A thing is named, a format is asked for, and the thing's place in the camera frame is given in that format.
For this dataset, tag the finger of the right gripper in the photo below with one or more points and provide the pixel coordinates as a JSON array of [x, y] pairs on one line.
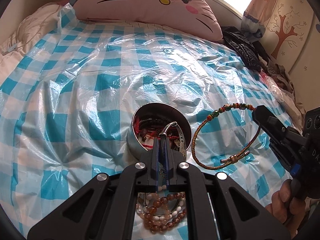
[[272, 126], [284, 141]]

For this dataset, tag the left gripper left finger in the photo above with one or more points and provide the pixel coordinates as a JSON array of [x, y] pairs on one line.
[[147, 179]]

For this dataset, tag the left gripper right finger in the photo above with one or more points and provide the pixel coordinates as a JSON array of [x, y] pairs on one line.
[[174, 181]]

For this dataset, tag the silver metal bangle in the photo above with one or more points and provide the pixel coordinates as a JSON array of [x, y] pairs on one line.
[[174, 134]]

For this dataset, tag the right hand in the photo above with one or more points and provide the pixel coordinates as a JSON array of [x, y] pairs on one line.
[[285, 207]]

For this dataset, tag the pile of dark clothes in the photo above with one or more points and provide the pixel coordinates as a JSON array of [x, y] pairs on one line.
[[275, 71]]

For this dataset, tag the round silver metal tin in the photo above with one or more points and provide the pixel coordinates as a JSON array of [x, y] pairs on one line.
[[147, 123]]

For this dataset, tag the black plastic bag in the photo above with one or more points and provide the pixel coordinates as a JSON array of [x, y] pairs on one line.
[[235, 40]]

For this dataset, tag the tree painted wardrobe door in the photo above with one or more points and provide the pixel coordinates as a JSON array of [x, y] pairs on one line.
[[292, 40]]

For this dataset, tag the pink patterned curtain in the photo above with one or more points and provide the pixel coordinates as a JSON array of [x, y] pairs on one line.
[[255, 18]]

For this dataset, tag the blue checkered plastic sheet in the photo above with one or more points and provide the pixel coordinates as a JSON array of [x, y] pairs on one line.
[[67, 107]]

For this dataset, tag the pink cat face pillow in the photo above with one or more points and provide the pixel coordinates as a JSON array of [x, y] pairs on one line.
[[194, 17]]

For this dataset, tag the black right camera box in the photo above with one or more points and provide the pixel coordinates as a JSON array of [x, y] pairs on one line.
[[312, 122]]

